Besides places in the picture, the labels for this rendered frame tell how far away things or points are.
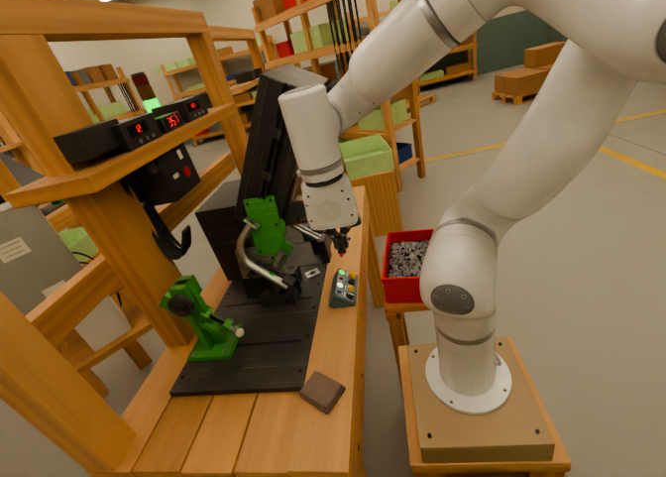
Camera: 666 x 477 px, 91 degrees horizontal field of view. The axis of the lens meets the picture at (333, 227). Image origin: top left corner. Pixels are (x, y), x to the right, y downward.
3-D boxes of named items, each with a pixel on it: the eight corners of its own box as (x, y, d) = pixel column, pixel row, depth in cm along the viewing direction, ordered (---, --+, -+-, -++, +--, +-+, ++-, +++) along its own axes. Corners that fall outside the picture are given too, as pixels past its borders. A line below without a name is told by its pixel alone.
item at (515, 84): (552, 83, 639) (555, 41, 604) (584, 87, 569) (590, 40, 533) (492, 99, 642) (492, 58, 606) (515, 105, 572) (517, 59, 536)
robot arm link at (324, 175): (291, 175, 59) (296, 189, 61) (339, 166, 57) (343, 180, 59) (300, 159, 66) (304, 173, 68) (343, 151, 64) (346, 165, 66)
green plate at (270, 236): (293, 244, 125) (280, 190, 120) (286, 251, 117) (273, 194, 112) (265, 248, 128) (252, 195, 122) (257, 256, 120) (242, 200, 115)
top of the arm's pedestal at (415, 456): (510, 345, 95) (511, 335, 93) (570, 472, 67) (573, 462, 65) (399, 354, 101) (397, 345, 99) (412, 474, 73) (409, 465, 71)
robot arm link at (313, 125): (313, 153, 67) (289, 172, 61) (294, 85, 61) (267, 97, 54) (350, 150, 63) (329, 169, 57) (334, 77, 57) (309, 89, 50)
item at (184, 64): (292, 123, 917) (267, 33, 810) (188, 148, 963) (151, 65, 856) (295, 119, 964) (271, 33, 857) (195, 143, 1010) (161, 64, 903)
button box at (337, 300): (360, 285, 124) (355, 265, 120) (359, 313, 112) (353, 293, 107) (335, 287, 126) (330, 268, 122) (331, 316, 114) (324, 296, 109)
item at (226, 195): (283, 238, 163) (261, 175, 147) (267, 277, 137) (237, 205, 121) (250, 243, 167) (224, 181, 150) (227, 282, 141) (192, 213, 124)
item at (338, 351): (369, 206, 204) (365, 184, 196) (362, 504, 76) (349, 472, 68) (347, 210, 207) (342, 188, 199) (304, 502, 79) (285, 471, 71)
